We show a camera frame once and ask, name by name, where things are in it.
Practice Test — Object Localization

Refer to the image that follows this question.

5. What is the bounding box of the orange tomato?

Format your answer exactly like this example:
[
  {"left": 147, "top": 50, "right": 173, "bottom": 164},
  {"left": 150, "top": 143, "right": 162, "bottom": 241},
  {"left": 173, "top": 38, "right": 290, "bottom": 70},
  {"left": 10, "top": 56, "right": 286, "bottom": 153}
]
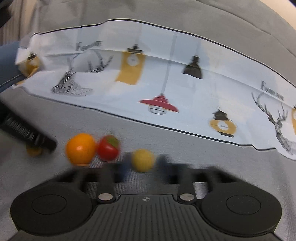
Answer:
[
  {"left": 65, "top": 133, "right": 96, "bottom": 166},
  {"left": 26, "top": 145, "right": 43, "bottom": 157}
]

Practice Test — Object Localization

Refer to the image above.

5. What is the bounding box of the yellow-green longan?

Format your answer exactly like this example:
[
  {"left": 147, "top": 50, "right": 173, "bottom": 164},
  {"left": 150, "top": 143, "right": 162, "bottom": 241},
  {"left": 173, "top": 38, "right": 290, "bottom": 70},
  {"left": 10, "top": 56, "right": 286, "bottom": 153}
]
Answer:
[{"left": 132, "top": 149, "right": 155, "bottom": 173}]

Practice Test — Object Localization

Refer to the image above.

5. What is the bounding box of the red cherry tomato in pile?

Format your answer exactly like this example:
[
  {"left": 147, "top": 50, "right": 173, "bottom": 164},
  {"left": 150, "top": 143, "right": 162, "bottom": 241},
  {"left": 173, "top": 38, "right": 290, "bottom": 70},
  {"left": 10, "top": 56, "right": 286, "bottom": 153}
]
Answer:
[{"left": 97, "top": 135, "right": 120, "bottom": 162}]

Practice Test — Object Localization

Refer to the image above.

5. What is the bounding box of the orange tomato top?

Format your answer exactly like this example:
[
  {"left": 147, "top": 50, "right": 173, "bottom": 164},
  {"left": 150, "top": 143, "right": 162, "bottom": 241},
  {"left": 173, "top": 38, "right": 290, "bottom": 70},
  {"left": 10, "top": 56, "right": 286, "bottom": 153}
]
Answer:
[{"left": 65, "top": 133, "right": 96, "bottom": 166}]

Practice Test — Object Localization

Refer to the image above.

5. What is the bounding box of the grey printed sofa cover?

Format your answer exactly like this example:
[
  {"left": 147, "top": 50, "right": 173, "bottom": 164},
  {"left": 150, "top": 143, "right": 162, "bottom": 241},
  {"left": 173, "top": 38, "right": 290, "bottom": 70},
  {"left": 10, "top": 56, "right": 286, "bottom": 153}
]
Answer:
[{"left": 1, "top": 1, "right": 295, "bottom": 240}]

